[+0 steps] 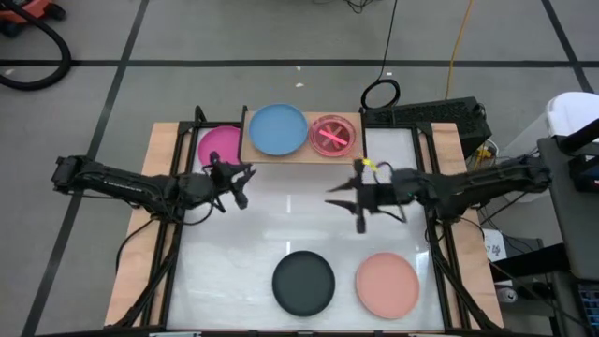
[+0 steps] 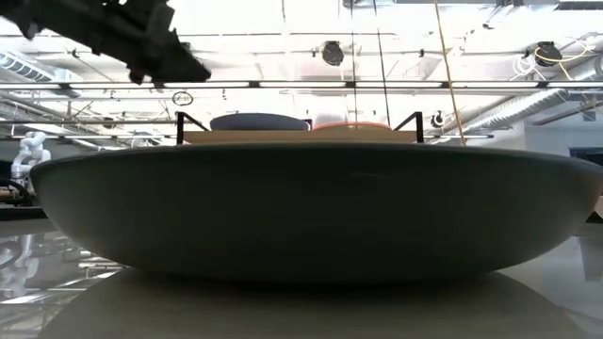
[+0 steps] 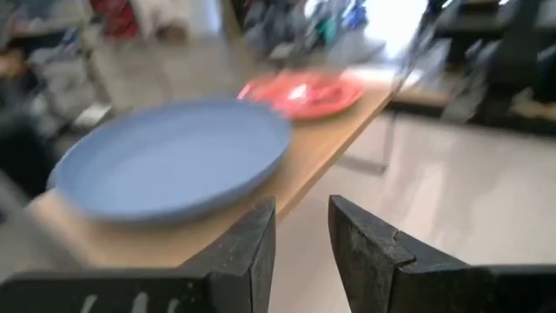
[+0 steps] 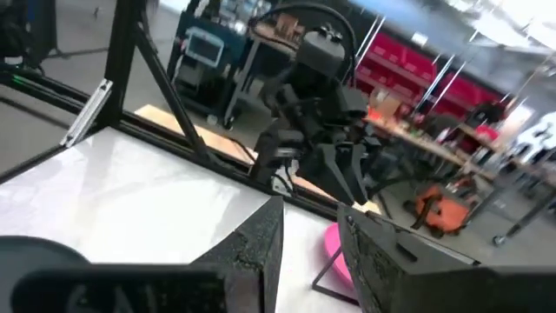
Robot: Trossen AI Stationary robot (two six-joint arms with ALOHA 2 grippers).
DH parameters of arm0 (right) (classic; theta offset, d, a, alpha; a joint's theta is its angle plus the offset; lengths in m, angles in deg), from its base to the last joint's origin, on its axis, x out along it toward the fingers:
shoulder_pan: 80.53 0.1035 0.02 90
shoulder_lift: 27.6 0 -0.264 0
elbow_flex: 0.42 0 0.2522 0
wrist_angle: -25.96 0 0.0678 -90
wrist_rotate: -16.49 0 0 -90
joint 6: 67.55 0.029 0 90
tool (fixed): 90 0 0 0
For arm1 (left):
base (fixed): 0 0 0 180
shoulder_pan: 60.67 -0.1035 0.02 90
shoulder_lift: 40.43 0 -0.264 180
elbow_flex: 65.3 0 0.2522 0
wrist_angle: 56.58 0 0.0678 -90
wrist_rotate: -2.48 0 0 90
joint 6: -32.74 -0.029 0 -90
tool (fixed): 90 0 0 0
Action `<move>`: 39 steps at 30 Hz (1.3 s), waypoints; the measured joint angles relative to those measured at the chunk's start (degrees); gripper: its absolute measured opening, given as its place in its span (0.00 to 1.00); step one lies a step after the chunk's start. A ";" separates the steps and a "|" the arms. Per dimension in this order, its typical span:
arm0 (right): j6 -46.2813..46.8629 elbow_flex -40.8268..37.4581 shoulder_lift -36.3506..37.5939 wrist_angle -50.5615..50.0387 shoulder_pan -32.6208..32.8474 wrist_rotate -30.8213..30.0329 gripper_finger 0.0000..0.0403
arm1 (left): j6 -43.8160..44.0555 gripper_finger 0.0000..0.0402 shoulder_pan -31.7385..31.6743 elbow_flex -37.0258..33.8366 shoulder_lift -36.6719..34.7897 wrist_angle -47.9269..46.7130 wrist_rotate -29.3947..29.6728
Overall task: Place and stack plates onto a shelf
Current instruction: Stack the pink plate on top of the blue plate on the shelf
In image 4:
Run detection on orange bag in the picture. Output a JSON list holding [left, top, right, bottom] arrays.
[[402, 182, 473, 239]]

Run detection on red storage bins rack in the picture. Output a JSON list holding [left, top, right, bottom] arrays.
[[354, 30, 507, 147]]

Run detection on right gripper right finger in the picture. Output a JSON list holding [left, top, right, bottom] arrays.
[[337, 203, 556, 313]]

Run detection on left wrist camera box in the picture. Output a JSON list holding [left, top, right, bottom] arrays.
[[337, 85, 369, 119]]

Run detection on wooden floor board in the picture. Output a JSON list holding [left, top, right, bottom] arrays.
[[134, 103, 383, 215]]

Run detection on metal leg with caster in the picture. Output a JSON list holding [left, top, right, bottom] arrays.
[[493, 195, 556, 248]]

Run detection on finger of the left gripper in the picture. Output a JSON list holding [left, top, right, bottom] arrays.
[[298, 143, 356, 207], [348, 142, 372, 205]]

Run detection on black stand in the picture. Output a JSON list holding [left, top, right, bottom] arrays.
[[0, 0, 58, 70]]

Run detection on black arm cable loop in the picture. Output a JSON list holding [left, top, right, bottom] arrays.
[[248, 1, 358, 86]]

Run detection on cardboard box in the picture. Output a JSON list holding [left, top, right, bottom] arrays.
[[368, 88, 403, 121]]

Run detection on pink plate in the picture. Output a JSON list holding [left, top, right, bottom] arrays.
[[323, 223, 356, 293]]

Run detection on silver aluminium bracket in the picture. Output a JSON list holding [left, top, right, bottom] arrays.
[[59, 77, 114, 149]]

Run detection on wooden workbench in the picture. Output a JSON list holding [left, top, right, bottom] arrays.
[[367, 115, 499, 183]]

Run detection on blue cart with screen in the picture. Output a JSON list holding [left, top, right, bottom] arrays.
[[167, 8, 261, 130]]

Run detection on black aluminium rig frame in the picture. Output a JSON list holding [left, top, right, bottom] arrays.
[[0, 0, 392, 223]]

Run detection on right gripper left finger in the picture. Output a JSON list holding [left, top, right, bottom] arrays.
[[10, 195, 286, 313]]

